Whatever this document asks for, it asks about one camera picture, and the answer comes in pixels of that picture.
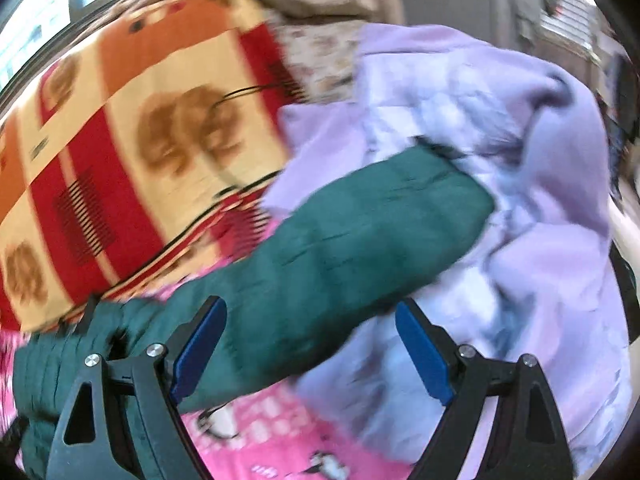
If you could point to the beige floral bedsheet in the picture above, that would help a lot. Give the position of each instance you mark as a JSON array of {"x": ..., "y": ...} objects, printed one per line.
[{"x": 320, "y": 54}]

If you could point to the pink penguin blanket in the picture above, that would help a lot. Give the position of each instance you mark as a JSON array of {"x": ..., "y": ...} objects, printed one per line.
[{"x": 272, "y": 435}]

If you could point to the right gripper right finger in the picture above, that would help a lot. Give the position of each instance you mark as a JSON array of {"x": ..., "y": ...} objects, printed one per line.
[{"x": 527, "y": 438}]

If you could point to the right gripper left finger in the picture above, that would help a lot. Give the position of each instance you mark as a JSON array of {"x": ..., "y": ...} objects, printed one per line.
[{"x": 93, "y": 439}]

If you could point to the green quilted puffer jacket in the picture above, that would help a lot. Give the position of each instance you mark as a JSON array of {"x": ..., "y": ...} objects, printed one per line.
[{"x": 348, "y": 253}]

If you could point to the red orange rose quilt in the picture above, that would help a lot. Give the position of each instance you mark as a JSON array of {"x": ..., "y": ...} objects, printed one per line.
[{"x": 139, "y": 158}]

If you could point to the lavender quilted jacket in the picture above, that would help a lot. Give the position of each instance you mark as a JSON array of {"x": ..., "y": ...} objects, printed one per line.
[{"x": 540, "y": 279}]

